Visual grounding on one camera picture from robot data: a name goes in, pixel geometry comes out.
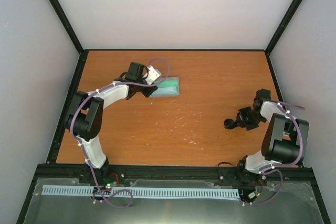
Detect purple cable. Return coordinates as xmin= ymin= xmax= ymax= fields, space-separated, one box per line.
xmin=70 ymin=58 xmax=171 ymax=208
xmin=238 ymin=100 xmax=307 ymax=207

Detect light blue cleaning cloth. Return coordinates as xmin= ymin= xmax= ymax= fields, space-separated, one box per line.
xmin=151 ymin=86 xmax=180 ymax=98

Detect left black frame post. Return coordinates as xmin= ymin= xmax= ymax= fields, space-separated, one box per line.
xmin=33 ymin=0 xmax=85 ymax=55

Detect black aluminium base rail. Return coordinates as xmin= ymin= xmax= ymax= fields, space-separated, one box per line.
xmin=34 ymin=164 xmax=316 ymax=186

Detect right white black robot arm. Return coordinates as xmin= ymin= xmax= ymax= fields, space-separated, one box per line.
xmin=225 ymin=89 xmax=309 ymax=185

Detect light blue cable duct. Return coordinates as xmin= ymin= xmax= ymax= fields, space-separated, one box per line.
xmin=41 ymin=185 xmax=239 ymax=200

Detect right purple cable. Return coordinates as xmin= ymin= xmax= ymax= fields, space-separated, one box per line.
xmin=238 ymin=100 xmax=307 ymax=207

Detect black frame post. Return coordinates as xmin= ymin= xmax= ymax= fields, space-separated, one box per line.
xmin=33 ymin=0 xmax=85 ymax=55
xmin=265 ymin=0 xmax=303 ymax=57

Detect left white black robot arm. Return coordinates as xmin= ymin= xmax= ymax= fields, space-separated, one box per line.
xmin=65 ymin=62 xmax=161 ymax=184

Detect black sunglasses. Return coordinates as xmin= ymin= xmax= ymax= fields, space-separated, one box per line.
xmin=224 ymin=119 xmax=240 ymax=130

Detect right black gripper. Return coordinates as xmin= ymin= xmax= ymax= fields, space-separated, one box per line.
xmin=236 ymin=107 xmax=266 ymax=131

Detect grey glasses case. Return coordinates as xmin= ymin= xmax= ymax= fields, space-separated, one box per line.
xmin=150 ymin=77 xmax=180 ymax=98

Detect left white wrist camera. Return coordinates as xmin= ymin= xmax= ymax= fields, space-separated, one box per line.
xmin=145 ymin=65 xmax=162 ymax=85

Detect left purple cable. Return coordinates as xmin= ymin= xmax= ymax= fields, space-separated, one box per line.
xmin=70 ymin=58 xmax=171 ymax=208

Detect right black frame post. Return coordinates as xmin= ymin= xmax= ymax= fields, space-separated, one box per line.
xmin=265 ymin=0 xmax=303 ymax=57

